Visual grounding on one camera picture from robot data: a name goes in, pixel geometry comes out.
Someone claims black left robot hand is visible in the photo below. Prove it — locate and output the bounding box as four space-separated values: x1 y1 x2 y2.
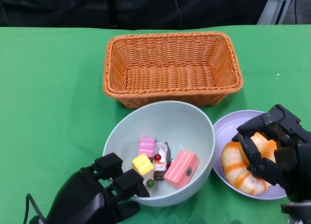
45 153 151 224

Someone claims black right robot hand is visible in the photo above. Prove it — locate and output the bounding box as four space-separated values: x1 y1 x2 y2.
232 104 311 202

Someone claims large round twisted bread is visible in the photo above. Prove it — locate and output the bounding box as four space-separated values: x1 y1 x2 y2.
239 132 277 165

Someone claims small orange striped bread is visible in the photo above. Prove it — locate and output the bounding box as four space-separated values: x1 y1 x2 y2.
220 141 272 195

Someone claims yellow cake slice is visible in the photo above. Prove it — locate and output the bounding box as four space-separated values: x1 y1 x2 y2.
132 153 156 188

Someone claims pink cake slice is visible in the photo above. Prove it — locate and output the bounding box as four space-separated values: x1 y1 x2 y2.
138 136 156 157

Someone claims chocolate cake slice with cherry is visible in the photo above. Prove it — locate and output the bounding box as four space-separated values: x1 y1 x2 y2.
153 141 172 181

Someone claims salmon striped cake block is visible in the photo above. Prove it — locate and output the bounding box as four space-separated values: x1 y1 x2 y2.
164 150 200 190

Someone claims grey round bowl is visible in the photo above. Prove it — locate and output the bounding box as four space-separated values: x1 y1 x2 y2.
103 100 216 207

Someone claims lilac round plate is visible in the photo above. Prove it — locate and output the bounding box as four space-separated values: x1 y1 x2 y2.
212 109 292 200

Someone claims orange wicker basket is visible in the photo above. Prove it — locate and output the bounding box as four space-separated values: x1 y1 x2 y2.
102 31 243 109

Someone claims green tablecloth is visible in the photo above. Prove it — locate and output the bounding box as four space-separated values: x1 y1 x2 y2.
0 24 311 224

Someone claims black backdrop curtain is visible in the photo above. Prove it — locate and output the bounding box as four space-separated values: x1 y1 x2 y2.
0 0 272 30

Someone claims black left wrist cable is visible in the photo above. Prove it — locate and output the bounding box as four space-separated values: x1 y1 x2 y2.
25 193 47 224

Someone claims grey metal frame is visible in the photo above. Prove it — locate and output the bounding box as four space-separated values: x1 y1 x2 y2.
256 0 296 25

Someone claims thin black hanging cable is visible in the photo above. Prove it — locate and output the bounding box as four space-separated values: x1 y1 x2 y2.
173 0 183 30

